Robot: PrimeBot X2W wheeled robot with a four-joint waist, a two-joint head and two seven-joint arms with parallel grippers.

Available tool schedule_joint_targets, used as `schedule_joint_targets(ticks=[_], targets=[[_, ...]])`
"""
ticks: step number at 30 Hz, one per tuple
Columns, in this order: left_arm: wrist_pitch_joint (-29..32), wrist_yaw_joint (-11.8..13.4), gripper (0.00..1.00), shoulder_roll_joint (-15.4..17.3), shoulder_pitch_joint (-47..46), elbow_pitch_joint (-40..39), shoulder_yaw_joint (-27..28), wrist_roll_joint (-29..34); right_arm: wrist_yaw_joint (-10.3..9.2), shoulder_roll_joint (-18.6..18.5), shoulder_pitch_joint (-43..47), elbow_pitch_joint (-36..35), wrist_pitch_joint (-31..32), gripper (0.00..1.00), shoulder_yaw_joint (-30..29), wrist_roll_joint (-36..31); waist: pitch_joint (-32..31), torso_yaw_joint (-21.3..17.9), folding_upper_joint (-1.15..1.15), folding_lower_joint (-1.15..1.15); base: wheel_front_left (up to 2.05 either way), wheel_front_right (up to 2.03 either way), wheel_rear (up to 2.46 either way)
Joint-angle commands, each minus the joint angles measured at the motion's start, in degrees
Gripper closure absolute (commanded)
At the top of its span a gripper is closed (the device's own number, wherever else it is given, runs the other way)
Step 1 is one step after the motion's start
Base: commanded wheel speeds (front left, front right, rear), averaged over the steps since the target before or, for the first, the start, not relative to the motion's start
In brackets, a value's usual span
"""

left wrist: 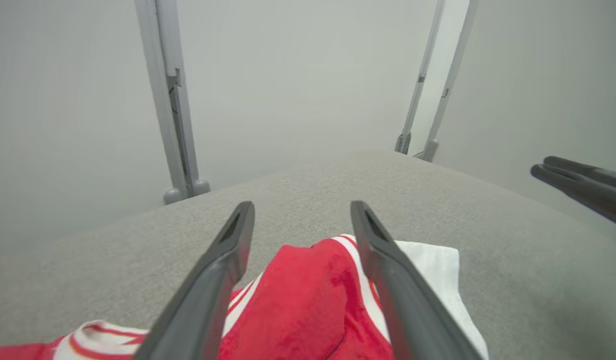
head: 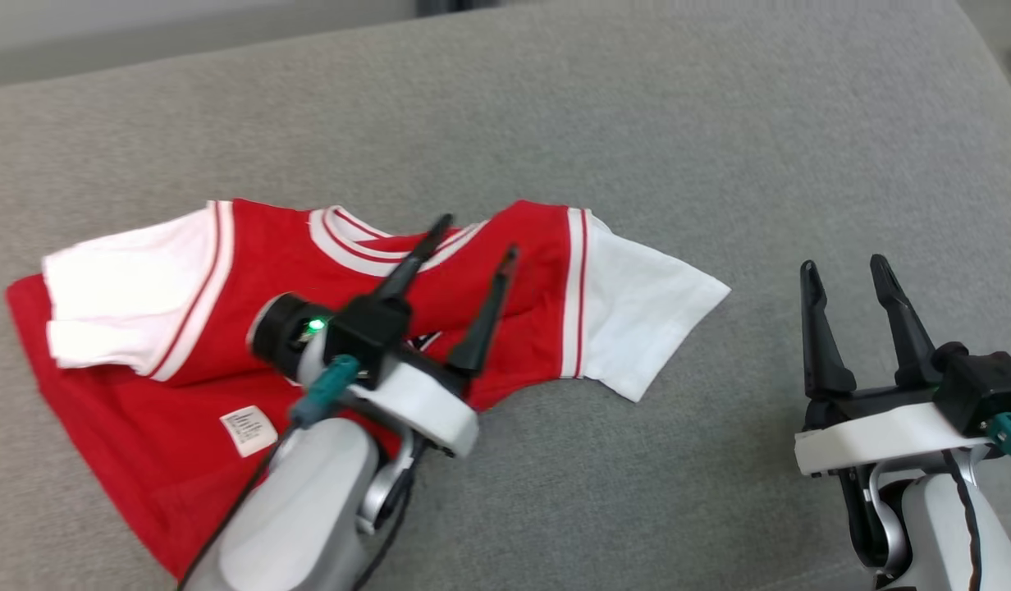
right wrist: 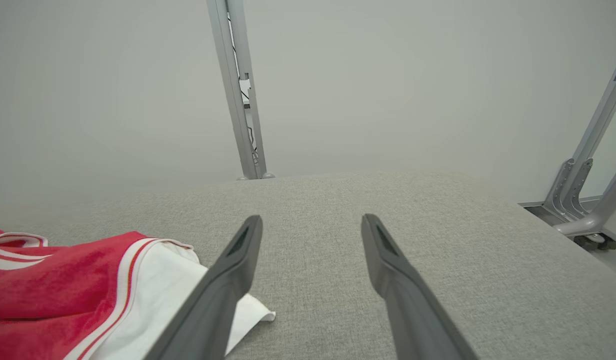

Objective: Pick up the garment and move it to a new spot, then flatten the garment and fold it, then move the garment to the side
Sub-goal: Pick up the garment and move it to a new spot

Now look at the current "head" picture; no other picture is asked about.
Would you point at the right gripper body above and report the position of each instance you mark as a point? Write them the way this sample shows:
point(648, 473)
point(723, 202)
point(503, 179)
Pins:
point(875, 435)

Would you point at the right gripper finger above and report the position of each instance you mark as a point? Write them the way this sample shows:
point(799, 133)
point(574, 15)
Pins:
point(821, 353)
point(908, 345)

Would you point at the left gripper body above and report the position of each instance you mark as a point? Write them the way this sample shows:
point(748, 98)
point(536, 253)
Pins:
point(432, 410)

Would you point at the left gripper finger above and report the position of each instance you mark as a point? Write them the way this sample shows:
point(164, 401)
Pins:
point(482, 328)
point(415, 263)

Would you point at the red jersey with white sleeves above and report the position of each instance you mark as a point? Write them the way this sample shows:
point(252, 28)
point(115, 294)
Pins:
point(144, 451)

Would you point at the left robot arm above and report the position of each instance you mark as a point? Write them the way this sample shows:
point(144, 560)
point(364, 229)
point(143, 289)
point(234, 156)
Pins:
point(308, 509)

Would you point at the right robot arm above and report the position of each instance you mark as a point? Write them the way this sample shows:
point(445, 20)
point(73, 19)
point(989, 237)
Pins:
point(932, 533)

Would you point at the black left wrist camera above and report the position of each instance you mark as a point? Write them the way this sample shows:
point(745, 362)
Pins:
point(370, 332)

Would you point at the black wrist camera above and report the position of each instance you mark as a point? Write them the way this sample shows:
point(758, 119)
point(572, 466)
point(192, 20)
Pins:
point(370, 332)
point(981, 386)

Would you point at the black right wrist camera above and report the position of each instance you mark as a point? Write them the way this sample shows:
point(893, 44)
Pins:
point(981, 386)

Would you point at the teal left camera connector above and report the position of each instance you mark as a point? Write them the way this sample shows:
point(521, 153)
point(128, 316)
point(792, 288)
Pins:
point(329, 386)

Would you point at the grey metal post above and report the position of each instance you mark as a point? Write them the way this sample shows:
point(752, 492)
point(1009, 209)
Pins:
point(456, 6)

